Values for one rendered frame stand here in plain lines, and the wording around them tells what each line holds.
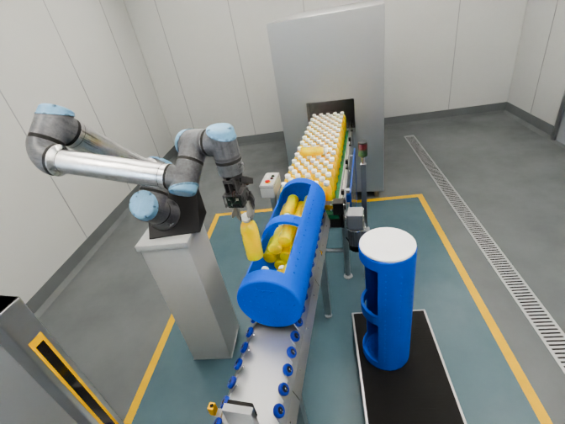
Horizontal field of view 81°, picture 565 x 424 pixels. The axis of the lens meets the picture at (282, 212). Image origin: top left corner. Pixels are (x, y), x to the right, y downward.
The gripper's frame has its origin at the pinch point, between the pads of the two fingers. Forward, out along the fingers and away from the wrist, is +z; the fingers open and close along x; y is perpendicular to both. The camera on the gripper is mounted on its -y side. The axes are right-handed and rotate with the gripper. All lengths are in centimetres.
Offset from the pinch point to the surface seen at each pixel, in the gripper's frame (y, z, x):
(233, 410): 53, 38, 4
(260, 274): 8.1, 22.8, 3.5
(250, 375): 33, 53, 0
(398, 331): -25, 95, 61
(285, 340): 16, 53, 11
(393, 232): -47, 42, 58
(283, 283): 9.9, 25.1, 13.3
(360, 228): -89, 71, 39
